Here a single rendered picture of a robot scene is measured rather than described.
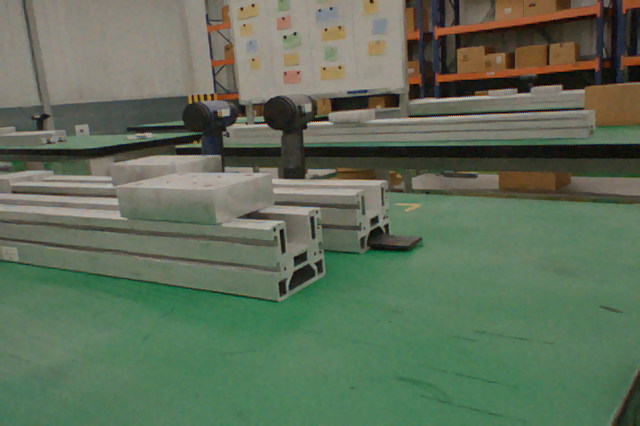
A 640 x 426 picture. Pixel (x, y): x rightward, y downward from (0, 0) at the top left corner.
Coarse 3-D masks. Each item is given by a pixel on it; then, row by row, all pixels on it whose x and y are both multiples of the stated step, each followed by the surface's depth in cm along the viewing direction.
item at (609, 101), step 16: (592, 96) 227; (608, 96) 223; (624, 96) 219; (320, 112) 544; (608, 112) 224; (624, 112) 220; (352, 176) 494; (368, 176) 490; (400, 176) 552; (512, 176) 410; (528, 176) 402; (544, 176) 394; (560, 176) 396; (400, 192) 547
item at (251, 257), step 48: (0, 240) 91; (48, 240) 83; (96, 240) 77; (144, 240) 72; (192, 240) 67; (240, 240) 65; (288, 240) 69; (192, 288) 70; (240, 288) 65; (288, 288) 64
